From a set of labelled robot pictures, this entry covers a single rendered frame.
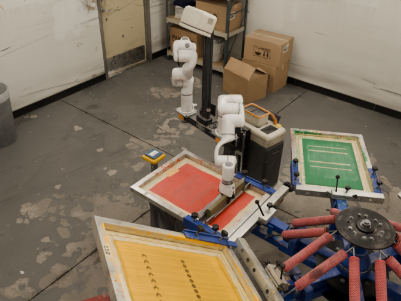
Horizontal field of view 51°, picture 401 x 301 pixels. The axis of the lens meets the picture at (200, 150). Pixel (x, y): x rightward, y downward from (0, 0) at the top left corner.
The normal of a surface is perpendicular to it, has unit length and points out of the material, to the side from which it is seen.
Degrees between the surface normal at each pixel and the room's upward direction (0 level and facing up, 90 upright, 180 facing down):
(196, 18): 64
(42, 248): 0
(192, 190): 0
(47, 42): 90
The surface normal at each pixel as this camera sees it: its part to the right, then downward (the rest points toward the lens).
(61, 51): 0.78, 0.37
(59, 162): 0.02, -0.82
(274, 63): -0.55, 0.47
